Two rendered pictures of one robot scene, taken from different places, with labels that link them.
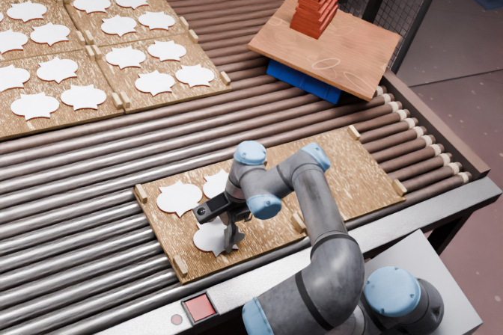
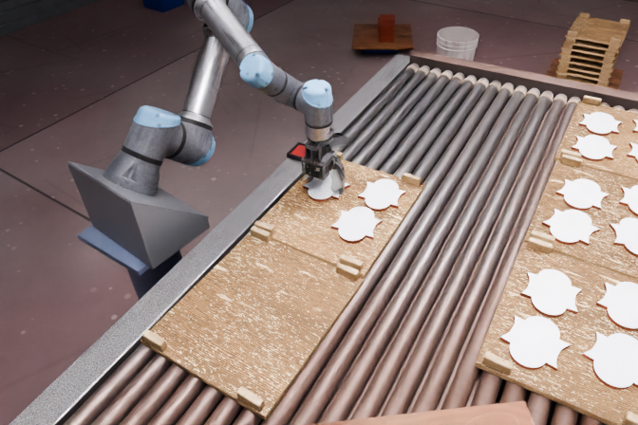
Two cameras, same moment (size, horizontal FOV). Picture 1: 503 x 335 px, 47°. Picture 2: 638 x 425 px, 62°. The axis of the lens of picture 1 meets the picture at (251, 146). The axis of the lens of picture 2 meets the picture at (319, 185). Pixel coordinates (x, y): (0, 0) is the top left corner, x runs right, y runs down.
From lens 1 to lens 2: 2.22 m
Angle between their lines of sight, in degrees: 96
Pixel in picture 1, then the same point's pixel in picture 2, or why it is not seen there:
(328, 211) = (223, 10)
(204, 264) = not seen: hidden behind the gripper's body
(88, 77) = (608, 252)
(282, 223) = (279, 227)
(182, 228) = (357, 179)
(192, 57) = (584, 382)
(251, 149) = (316, 83)
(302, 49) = not seen: outside the picture
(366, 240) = (186, 267)
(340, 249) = not seen: outside the picture
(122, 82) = (576, 270)
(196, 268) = not seen: hidden behind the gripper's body
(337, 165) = (253, 328)
